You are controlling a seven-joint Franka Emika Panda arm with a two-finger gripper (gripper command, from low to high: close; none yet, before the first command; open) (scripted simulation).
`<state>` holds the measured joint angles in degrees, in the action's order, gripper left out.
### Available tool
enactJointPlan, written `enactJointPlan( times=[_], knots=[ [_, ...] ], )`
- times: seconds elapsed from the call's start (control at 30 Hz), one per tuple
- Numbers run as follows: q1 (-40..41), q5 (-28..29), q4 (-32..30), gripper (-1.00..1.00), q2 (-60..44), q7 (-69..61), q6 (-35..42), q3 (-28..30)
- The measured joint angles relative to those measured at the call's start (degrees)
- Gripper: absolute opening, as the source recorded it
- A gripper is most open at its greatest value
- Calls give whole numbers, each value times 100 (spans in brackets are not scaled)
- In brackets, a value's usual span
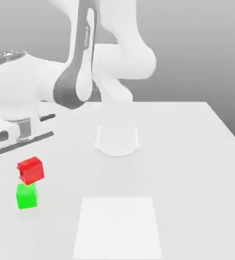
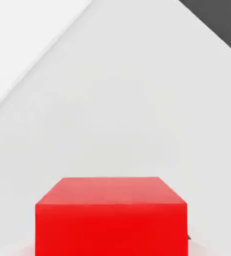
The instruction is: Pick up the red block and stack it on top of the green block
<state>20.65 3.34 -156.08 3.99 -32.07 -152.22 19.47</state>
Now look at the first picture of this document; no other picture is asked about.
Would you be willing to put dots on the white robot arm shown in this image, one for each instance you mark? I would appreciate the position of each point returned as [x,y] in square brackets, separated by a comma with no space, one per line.
[113,61]

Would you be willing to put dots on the small red cube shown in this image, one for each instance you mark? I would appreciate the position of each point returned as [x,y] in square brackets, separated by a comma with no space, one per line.
[32,170]

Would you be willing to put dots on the small green cube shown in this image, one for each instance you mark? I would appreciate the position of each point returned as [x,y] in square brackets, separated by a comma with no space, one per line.
[27,196]

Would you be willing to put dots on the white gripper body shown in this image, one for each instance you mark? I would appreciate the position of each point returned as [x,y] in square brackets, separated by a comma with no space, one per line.
[25,143]

